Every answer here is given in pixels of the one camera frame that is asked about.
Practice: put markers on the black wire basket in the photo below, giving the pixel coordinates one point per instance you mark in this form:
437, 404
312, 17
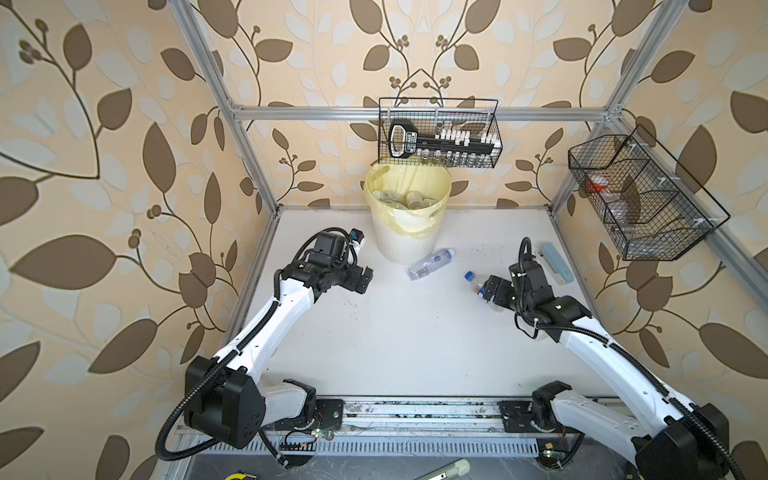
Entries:
656, 209
478, 116

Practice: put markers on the white ribbed trash bin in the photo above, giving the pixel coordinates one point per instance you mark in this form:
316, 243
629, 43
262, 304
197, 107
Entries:
404, 236

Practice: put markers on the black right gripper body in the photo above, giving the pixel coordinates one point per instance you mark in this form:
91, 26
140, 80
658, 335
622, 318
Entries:
521, 304

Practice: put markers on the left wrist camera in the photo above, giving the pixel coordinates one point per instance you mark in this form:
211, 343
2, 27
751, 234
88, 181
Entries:
356, 239

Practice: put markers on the black wire basket right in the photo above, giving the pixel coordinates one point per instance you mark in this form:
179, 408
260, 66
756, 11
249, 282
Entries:
656, 209

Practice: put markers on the black wire basket back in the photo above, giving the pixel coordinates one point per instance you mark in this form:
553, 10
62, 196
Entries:
478, 116

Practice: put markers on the metal base rail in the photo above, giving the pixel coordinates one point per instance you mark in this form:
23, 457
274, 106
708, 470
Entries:
437, 417

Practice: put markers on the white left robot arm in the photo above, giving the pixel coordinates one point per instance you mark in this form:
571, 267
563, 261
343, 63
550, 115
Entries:
223, 401

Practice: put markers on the red capped jar in basket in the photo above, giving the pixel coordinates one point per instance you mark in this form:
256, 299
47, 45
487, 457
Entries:
597, 184

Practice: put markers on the yellow bin liner bag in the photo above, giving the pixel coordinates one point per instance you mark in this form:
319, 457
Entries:
409, 200

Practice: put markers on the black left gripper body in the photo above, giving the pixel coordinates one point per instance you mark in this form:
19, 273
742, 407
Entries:
341, 274

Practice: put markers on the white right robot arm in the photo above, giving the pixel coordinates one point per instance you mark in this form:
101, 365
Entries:
664, 436

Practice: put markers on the clear bottle blue label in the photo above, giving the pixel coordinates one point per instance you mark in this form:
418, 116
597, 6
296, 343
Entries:
477, 283

